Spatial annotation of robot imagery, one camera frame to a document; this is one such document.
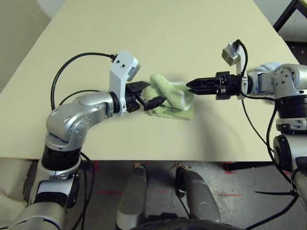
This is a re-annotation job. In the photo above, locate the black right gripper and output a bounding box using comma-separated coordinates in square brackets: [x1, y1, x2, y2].
[186, 71, 243, 101]

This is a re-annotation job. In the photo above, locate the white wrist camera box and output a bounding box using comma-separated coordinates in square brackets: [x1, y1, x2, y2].
[222, 40, 249, 99]
[109, 50, 140, 118]

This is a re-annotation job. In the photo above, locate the silver left robot leg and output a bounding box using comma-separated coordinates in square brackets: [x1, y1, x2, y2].
[116, 165, 149, 226]

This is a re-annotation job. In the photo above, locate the cream cushion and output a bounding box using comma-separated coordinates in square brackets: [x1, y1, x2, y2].
[0, 158, 34, 216]

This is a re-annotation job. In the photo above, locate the green terry towel white trim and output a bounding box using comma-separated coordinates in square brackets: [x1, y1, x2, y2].
[143, 73, 194, 120]

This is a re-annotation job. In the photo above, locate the black robot waist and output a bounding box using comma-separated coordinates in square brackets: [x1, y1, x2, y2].
[136, 212, 243, 230]

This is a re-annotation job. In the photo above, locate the silver robot leg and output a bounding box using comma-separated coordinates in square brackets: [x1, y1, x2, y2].
[116, 165, 149, 226]
[177, 165, 221, 223]

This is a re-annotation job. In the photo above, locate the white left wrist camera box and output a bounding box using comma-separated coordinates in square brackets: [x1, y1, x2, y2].
[109, 50, 140, 118]

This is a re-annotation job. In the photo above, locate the silver right robot leg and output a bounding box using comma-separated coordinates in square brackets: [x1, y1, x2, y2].
[177, 165, 221, 223]

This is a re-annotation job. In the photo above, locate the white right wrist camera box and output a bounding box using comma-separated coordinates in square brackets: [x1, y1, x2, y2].
[222, 40, 249, 99]

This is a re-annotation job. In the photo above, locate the light blue folded towel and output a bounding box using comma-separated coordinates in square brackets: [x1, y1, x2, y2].
[249, 61, 280, 104]

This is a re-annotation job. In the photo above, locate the beige side table black frame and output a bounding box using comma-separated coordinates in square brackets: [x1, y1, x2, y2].
[273, 0, 307, 41]

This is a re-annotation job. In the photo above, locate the thin black leg cable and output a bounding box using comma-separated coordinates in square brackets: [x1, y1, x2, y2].
[177, 188, 191, 218]

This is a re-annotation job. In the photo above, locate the black table foot bar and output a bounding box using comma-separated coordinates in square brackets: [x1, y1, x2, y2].
[224, 161, 275, 171]

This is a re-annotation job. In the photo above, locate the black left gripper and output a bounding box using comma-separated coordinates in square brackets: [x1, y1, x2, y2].
[124, 81, 166, 114]

